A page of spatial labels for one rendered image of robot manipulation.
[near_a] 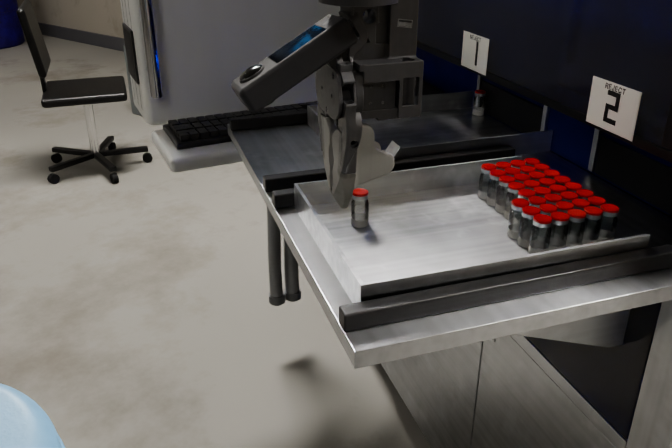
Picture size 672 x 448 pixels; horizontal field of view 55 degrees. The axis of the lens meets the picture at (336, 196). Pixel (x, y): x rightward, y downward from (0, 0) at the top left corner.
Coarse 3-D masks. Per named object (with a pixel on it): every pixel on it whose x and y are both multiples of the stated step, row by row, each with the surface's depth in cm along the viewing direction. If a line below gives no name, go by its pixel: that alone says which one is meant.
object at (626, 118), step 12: (600, 84) 80; (612, 84) 78; (600, 96) 81; (612, 96) 79; (624, 96) 77; (636, 96) 75; (588, 108) 83; (600, 108) 81; (624, 108) 77; (636, 108) 75; (588, 120) 83; (600, 120) 81; (624, 120) 77; (636, 120) 76; (612, 132) 80; (624, 132) 78
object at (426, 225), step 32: (480, 160) 92; (320, 192) 85; (384, 192) 88; (416, 192) 90; (448, 192) 90; (320, 224) 73; (384, 224) 81; (416, 224) 81; (448, 224) 81; (480, 224) 81; (352, 256) 73; (384, 256) 73; (416, 256) 73; (448, 256) 73; (480, 256) 73; (512, 256) 73; (544, 256) 67; (576, 256) 69; (352, 288) 64; (384, 288) 63; (416, 288) 64
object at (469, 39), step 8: (464, 32) 111; (464, 40) 111; (472, 40) 108; (480, 40) 106; (488, 40) 104; (464, 48) 111; (472, 48) 109; (480, 48) 106; (488, 48) 104; (464, 56) 112; (472, 56) 109; (480, 56) 107; (464, 64) 112; (472, 64) 110; (480, 64) 107; (480, 72) 107
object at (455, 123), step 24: (432, 96) 124; (456, 96) 125; (312, 120) 114; (384, 120) 119; (408, 120) 119; (432, 120) 119; (456, 120) 119; (480, 120) 119; (384, 144) 107; (408, 144) 107; (432, 144) 98; (456, 144) 99; (480, 144) 100; (504, 144) 102; (528, 144) 103
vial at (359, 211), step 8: (352, 200) 79; (360, 200) 78; (352, 208) 79; (360, 208) 78; (368, 208) 79; (352, 216) 79; (360, 216) 79; (368, 216) 80; (352, 224) 80; (360, 224) 79
